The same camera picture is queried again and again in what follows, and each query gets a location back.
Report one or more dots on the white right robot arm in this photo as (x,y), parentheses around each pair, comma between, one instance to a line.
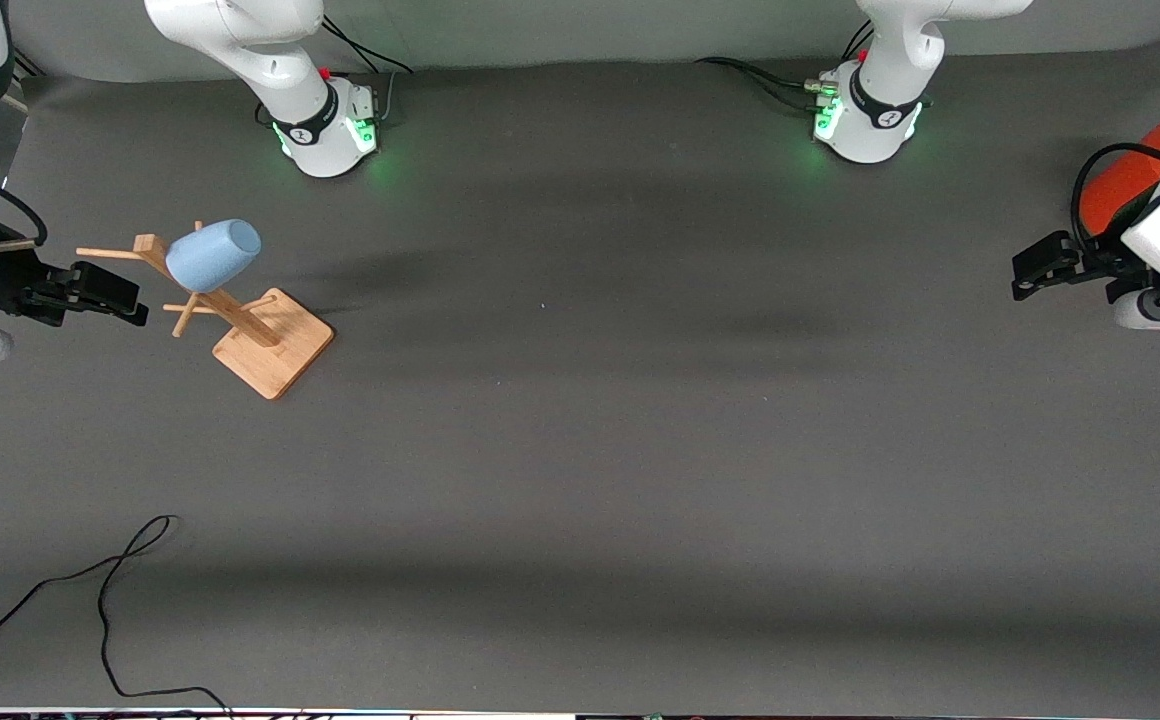
(310,110)

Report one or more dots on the light blue cup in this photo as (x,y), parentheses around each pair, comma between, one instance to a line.
(212,255)

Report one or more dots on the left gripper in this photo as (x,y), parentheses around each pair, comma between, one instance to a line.
(1103,264)

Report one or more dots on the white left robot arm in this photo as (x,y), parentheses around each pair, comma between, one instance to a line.
(880,120)

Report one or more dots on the orange cylinder with grey top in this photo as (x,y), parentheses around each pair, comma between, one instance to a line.
(1125,185)

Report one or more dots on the wooden cup rack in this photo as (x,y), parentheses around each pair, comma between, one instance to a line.
(275,345)

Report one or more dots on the grey metal frame bar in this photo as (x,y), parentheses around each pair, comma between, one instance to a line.
(28,65)

